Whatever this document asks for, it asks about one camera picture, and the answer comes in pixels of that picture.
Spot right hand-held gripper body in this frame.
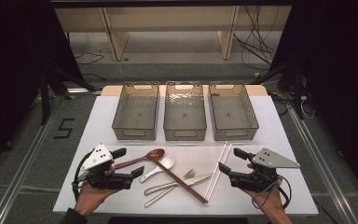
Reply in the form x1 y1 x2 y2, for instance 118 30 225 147
229 147 301 194

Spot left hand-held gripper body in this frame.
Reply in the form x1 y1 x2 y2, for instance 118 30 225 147
79 143 135 191

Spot white chopstick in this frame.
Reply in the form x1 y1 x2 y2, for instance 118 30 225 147
206 142 233 203
203 141 229 201

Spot brown wooden spoon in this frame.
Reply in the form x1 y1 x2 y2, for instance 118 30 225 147
113 148 166 171

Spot steel knife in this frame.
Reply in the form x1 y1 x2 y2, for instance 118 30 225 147
144 172 214 197

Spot brown wooden chopstick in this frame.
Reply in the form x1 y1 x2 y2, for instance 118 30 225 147
147 156 209 205
147 155 209 203

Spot white ceramic spoon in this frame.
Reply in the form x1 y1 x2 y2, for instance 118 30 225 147
139 155 176 184

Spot steel fork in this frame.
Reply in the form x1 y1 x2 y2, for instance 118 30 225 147
144 168 198 209

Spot grey transparent plastic bin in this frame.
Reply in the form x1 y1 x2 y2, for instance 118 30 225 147
162 80 208 142
208 81 260 142
111 81 161 142

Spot person's left hand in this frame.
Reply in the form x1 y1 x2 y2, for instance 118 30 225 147
74 181 120 217

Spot person's right hand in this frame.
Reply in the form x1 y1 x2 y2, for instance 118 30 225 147
241 186 289 219

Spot black metal stand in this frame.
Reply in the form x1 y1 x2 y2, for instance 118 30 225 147
38 66 98 126
251 59 307 120

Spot black curtain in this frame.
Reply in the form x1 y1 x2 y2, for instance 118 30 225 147
0 0 86 183
268 0 358 200

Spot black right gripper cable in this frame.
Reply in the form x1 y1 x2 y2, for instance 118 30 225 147
251 175 293 210

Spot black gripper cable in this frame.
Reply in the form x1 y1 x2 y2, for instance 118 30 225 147
71 149 95 202
251 175 293 210

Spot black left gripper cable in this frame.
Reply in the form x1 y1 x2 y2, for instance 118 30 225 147
71 149 95 202

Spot aluminium floor rail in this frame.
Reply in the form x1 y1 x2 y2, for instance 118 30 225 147
286 106 358 224
0 104 60 224

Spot white plug cable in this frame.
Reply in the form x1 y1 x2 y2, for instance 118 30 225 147
299 94 317 120

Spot white floor cable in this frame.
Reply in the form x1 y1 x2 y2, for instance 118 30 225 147
115 59 145 80

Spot thin black floor cable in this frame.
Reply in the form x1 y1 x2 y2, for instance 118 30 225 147
75 50 105 66

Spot bundle of black floor cables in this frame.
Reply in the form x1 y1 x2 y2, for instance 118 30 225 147
233 6 282 72

